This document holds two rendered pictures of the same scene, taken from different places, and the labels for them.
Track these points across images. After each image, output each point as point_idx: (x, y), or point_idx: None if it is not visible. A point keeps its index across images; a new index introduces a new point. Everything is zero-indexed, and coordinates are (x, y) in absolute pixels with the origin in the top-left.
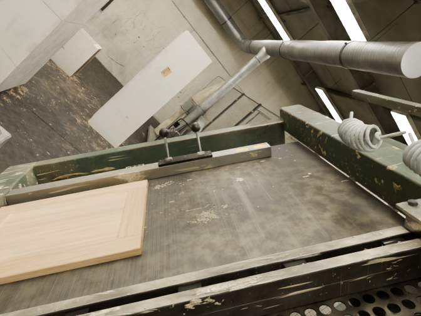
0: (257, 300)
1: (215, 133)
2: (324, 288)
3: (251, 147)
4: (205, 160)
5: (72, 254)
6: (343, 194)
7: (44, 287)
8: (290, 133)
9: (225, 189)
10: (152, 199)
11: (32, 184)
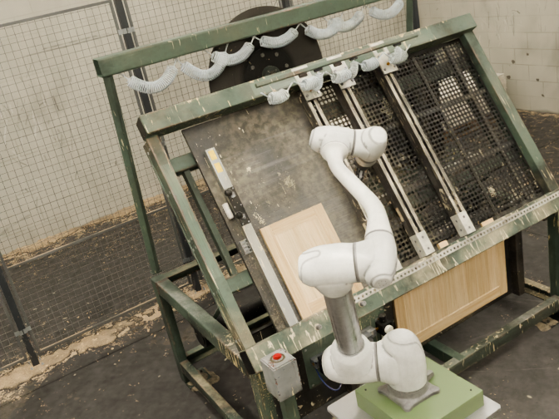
0: None
1: (184, 193)
2: None
3: (215, 160)
4: None
5: (330, 232)
6: (261, 115)
7: (343, 236)
8: (167, 133)
9: (261, 176)
10: (276, 219)
11: (260, 341)
